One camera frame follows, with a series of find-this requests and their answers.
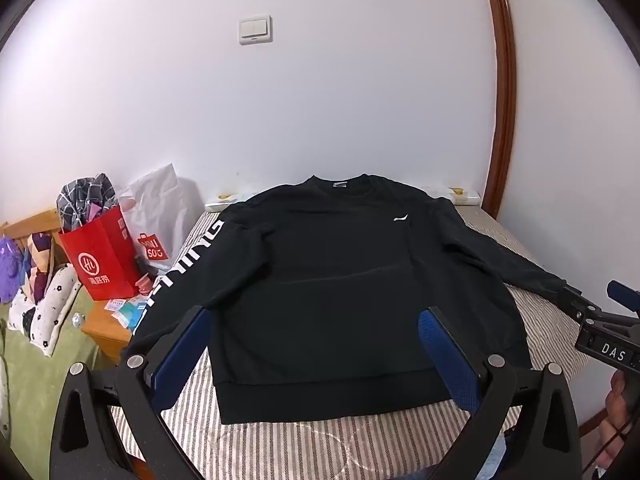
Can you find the wooden chair with clothes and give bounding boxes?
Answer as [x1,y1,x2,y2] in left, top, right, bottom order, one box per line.
[0,207,62,243]

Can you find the person's right hand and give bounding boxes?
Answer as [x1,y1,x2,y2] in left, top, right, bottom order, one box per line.
[602,372,640,466]

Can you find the person's blue jeans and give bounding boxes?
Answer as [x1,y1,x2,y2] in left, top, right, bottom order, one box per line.
[487,430,523,480]

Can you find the wooden nightstand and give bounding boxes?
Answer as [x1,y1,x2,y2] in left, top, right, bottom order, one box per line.
[80,275,151,367]

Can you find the brown wooden door frame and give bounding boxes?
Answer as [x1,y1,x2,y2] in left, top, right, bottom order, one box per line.
[478,0,519,221]

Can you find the blue packet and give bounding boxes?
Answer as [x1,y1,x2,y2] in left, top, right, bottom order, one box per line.
[119,295,149,332]

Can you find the purple plush toy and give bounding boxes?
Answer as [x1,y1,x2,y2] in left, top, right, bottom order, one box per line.
[0,236,27,304]

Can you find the white plastic bag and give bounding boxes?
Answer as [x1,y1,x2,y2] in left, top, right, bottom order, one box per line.
[117,163,206,277]

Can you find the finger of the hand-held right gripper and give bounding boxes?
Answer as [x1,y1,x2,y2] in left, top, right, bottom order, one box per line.
[606,280,640,317]
[557,285,601,324]

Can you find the grey plaid cloth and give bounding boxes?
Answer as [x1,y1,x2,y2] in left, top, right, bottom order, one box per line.
[56,173,119,234]

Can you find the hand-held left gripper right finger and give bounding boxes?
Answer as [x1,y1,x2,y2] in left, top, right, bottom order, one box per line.
[417,305,583,480]

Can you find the white light switch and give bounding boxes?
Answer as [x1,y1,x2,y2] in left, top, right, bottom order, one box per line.
[238,15,274,46]

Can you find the striped bed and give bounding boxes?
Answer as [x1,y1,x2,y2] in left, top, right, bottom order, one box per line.
[110,205,618,480]

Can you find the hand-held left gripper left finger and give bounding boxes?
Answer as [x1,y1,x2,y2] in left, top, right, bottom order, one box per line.
[49,305,213,480]

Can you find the white flowered pillow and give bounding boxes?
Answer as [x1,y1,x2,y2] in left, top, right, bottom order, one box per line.
[7,265,83,359]

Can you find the red paper bag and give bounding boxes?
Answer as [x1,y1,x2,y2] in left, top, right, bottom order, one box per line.
[57,205,144,302]

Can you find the green blanket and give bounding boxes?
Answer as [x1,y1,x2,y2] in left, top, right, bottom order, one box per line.
[0,285,128,466]

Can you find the black sweatshirt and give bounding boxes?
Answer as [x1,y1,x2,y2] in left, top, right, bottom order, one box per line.
[120,174,576,426]

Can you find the diamond patterned cloth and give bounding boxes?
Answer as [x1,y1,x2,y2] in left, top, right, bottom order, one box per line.
[26,231,57,307]

